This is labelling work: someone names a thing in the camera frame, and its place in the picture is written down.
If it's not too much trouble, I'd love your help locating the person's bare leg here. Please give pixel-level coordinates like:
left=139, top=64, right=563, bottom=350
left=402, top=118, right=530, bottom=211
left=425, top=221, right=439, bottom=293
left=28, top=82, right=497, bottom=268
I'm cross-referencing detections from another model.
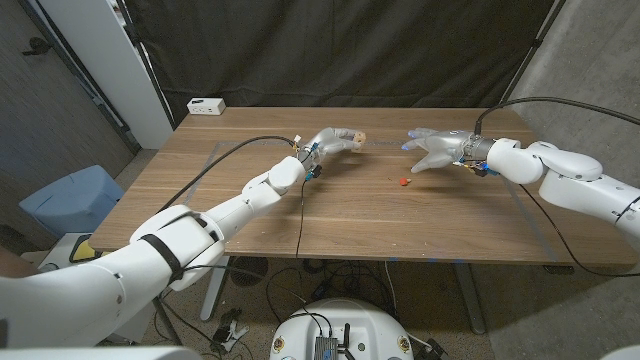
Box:
left=0, top=244, right=39, bottom=279

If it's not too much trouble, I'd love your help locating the white pillar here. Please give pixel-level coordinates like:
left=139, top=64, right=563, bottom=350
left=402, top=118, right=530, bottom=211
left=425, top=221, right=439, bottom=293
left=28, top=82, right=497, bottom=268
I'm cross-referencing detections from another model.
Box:
left=37, top=0, right=174, bottom=150

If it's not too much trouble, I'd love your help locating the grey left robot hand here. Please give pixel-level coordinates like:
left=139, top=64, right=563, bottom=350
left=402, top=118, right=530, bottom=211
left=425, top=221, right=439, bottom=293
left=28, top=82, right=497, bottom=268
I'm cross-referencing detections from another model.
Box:
left=297, top=126, right=367, bottom=174

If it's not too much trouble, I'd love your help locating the white table leg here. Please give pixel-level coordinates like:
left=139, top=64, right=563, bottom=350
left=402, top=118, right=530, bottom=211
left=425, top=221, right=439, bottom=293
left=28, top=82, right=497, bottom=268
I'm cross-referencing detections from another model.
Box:
left=199, top=264, right=230, bottom=322

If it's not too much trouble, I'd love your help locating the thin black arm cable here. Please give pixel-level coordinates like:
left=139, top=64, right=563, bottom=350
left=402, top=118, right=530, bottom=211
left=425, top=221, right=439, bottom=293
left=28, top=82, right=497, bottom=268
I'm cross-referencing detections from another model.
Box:
left=294, top=177, right=308, bottom=259
left=519, top=183, right=640, bottom=279

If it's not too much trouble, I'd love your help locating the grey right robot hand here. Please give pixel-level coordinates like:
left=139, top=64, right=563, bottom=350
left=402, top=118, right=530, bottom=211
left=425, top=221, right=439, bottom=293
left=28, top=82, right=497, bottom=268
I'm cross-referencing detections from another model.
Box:
left=401, top=127, right=496, bottom=176

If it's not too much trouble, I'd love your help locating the blue plastic bin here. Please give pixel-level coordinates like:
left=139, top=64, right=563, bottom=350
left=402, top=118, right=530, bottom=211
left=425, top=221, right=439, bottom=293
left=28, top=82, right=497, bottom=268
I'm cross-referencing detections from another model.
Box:
left=18, top=164, right=125, bottom=239

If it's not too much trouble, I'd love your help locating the small black device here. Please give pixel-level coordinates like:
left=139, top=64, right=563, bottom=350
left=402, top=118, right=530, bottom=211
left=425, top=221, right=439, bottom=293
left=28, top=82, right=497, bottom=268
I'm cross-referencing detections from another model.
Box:
left=424, top=338, right=451, bottom=360

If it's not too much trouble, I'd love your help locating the round black floor fan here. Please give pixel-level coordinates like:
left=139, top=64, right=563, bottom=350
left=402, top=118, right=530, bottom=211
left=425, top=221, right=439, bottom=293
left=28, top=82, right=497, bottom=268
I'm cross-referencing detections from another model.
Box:
left=229, top=256, right=269, bottom=288

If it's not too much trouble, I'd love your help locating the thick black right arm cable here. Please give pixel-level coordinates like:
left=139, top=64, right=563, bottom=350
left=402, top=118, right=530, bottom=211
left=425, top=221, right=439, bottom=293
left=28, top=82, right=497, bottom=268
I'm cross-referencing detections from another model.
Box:
left=473, top=96, right=640, bottom=139

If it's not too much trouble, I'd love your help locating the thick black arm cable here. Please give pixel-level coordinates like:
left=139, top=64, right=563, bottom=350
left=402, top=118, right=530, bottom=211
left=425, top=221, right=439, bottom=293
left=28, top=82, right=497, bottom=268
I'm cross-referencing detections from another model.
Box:
left=157, top=135, right=300, bottom=214
left=473, top=96, right=640, bottom=139

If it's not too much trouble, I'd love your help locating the black door handle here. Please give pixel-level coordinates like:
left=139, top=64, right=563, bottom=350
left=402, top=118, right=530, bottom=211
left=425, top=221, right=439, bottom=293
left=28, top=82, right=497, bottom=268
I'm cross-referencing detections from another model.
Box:
left=21, top=37, right=51, bottom=56

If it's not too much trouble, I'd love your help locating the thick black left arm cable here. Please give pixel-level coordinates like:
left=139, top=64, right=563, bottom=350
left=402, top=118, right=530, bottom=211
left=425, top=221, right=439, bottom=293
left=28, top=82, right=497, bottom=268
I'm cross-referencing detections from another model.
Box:
left=157, top=135, right=300, bottom=214

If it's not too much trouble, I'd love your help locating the grey table leg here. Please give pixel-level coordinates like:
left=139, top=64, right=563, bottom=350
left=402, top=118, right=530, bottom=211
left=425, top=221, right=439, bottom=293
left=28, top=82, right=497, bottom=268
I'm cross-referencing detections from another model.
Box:
left=452, top=262, right=486, bottom=335

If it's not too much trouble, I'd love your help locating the tangle of black floor cables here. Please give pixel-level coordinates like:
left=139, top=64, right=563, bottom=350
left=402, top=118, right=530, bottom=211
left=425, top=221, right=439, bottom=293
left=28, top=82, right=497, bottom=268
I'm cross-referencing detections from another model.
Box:
left=264, top=258, right=396, bottom=321

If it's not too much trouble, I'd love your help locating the black backdrop stand pole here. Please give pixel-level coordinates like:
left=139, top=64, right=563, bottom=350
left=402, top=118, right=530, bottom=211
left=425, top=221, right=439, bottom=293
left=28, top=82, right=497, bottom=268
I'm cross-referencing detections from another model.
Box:
left=115, top=0, right=176, bottom=130
left=499, top=0, right=569, bottom=108

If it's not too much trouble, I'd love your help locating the yellow black object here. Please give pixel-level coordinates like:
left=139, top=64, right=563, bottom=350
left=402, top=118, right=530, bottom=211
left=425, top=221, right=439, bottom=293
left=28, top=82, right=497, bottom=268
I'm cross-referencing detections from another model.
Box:
left=69, top=234, right=104, bottom=264

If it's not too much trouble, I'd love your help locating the black white floor gadget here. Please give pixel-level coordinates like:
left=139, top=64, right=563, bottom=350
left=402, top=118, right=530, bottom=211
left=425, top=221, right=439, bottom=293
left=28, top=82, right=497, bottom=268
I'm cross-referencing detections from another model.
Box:
left=209, top=308, right=250, bottom=355

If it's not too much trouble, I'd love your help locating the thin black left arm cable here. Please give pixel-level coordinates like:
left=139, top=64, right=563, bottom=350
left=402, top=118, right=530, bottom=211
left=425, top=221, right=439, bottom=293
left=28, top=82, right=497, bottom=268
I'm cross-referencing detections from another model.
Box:
left=294, top=177, right=308, bottom=259

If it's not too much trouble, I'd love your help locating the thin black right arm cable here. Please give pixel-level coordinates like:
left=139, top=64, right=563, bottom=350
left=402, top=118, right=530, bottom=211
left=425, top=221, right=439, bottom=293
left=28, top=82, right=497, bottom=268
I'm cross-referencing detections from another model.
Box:
left=519, top=183, right=640, bottom=279

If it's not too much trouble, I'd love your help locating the grey electronics box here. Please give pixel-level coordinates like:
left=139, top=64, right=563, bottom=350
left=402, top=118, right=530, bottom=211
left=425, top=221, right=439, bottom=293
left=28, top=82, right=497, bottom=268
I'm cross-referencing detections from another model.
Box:
left=313, top=335, right=339, bottom=360

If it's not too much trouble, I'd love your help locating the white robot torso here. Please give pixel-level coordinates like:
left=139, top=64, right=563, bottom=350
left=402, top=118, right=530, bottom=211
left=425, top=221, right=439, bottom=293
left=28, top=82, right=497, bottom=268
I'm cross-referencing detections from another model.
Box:
left=269, top=298, right=415, bottom=360

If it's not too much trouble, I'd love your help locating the white power strip box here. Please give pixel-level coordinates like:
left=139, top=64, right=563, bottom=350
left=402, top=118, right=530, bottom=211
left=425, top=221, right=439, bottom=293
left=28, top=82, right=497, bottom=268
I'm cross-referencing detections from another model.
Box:
left=186, top=97, right=227, bottom=116

